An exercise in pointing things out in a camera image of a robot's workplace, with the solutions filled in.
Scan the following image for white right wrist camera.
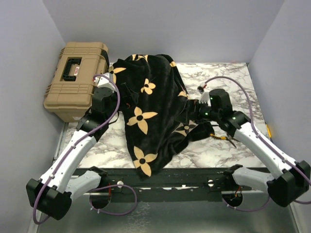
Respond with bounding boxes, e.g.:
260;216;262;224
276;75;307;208
197;83;210;104

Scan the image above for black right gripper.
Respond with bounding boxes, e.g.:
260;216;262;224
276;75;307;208
175;99;221;124

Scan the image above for black mounting rail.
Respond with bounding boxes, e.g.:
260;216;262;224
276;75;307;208
80;167;258;203

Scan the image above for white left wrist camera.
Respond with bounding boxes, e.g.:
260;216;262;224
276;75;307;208
93;72;115;91

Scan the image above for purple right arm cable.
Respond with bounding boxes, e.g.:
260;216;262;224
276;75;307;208
204;76;311;204

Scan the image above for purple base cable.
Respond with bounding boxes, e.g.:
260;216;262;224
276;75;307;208
222;191;271;213
88;184;137;216

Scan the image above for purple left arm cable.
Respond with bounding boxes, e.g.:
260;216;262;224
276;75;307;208
33;74;121;225

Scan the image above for tan plastic tool case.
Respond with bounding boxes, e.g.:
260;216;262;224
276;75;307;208
44;42;109;123

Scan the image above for black yellow flower pillowcase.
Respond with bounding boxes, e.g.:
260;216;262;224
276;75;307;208
108;54;214;180

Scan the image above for yellow blue pencil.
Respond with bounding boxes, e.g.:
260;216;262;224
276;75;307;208
266;124;272;139

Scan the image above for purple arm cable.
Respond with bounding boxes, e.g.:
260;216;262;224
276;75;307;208
33;74;121;225
204;76;311;204

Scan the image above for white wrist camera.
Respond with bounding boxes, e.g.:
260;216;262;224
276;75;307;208
93;72;115;91
197;83;210;104

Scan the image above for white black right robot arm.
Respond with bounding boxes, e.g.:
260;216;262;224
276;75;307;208
185;89;311;207

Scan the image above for yellow handled pliers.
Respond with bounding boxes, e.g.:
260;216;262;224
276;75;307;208
210;133;238;148

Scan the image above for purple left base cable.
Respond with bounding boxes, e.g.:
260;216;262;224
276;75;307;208
88;184;137;216

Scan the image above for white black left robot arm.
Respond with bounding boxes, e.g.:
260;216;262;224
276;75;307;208
26;83;135;225

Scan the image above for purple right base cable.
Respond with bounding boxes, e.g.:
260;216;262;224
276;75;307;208
222;191;271;213

